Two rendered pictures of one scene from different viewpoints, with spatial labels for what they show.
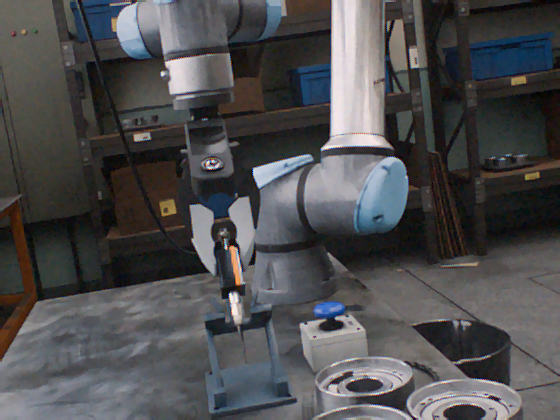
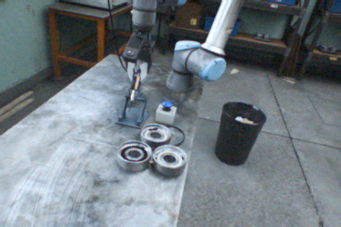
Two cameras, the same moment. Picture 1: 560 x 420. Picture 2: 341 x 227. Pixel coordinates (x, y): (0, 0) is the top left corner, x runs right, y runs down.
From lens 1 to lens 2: 0.35 m
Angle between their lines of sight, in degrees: 23
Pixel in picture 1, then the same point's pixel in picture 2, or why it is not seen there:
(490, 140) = (327, 37)
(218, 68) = (147, 17)
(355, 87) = (218, 28)
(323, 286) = (186, 89)
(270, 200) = (179, 55)
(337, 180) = (199, 59)
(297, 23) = not seen: outside the picture
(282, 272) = (175, 79)
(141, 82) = not seen: outside the picture
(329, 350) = (160, 116)
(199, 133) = (135, 38)
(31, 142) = not seen: outside the picture
